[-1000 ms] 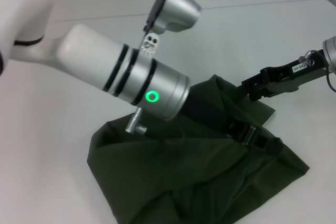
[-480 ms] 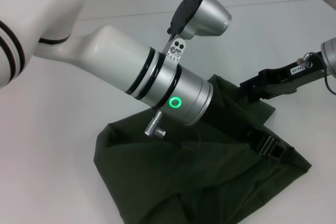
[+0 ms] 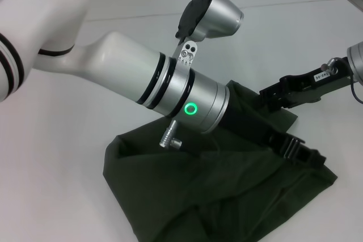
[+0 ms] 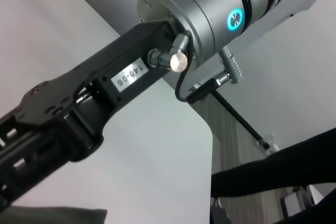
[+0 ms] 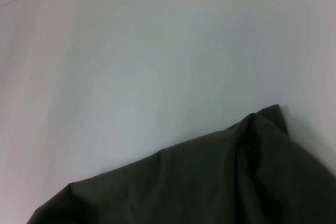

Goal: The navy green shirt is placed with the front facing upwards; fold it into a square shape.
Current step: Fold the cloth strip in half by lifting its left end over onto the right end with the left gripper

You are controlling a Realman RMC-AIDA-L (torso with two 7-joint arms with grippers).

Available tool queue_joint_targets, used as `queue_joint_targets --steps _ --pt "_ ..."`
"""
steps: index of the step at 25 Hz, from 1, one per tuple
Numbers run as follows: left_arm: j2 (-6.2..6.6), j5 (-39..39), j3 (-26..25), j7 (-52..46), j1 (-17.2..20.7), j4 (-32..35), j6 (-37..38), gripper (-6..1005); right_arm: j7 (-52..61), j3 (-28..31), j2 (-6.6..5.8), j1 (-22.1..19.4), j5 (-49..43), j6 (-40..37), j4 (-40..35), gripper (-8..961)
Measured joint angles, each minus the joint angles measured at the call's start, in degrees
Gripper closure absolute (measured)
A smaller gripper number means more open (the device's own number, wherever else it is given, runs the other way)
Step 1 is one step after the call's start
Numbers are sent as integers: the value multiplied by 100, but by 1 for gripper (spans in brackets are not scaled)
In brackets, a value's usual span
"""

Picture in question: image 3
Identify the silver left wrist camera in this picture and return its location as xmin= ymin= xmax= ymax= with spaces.
xmin=174 ymin=0 xmax=245 ymax=66

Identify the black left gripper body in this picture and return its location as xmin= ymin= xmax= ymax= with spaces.
xmin=218 ymin=105 xmax=288 ymax=155

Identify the right arm dark cable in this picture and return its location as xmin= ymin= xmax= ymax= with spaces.
xmin=350 ymin=74 xmax=363 ymax=103

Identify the left arm cable with plug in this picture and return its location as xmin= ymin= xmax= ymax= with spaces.
xmin=158 ymin=119 xmax=183 ymax=150

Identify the right arm silver cable plug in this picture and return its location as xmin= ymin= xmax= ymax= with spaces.
xmin=320 ymin=57 xmax=340 ymax=75

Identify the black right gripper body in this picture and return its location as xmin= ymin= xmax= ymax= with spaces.
xmin=279 ymin=58 xmax=355 ymax=107

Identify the dark green FREE T-shirt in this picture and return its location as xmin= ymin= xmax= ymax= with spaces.
xmin=102 ymin=79 xmax=339 ymax=242

